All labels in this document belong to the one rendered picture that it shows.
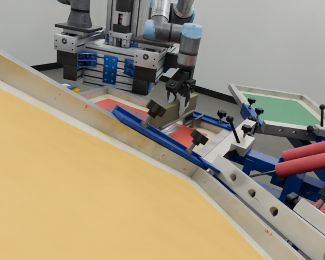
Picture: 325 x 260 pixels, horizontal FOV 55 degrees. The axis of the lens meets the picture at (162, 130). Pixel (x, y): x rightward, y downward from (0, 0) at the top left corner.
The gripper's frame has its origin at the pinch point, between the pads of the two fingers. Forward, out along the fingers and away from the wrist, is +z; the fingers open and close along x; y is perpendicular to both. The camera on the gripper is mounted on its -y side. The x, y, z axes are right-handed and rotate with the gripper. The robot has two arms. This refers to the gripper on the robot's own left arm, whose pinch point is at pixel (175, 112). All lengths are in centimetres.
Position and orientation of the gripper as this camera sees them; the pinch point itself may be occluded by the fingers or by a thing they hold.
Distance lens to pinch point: 129.5
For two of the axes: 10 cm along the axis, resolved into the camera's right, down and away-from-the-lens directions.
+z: -1.5, 9.0, 4.2
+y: 5.1, -2.9, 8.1
